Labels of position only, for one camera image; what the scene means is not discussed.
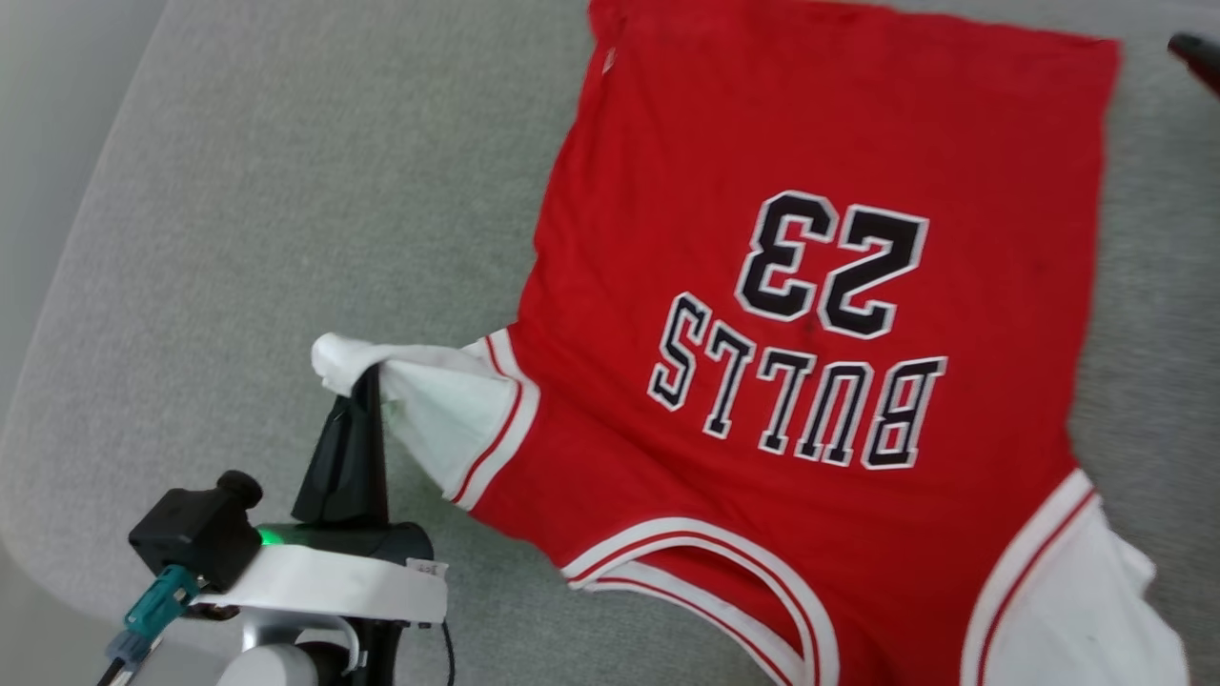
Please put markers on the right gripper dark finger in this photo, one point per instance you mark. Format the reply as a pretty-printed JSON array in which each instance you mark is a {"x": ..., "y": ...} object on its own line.
[{"x": 1199, "y": 57}]

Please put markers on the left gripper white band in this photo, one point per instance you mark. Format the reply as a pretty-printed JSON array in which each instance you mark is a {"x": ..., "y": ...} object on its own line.
[{"x": 334, "y": 576}]

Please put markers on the red and white basketball jersey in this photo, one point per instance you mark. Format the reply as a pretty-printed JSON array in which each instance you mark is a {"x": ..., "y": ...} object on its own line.
[{"x": 810, "y": 333}]

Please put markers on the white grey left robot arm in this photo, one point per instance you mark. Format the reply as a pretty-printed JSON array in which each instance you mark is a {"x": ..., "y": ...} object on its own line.
[{"x": 276, "y": 662}]

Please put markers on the grey fabric sofa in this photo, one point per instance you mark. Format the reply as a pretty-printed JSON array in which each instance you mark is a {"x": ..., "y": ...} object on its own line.
[{"x": 286, "y": 219}]

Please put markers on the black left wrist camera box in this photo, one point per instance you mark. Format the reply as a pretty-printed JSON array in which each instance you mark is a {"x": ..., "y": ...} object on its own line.
[{"x": 195, "y": 534}]

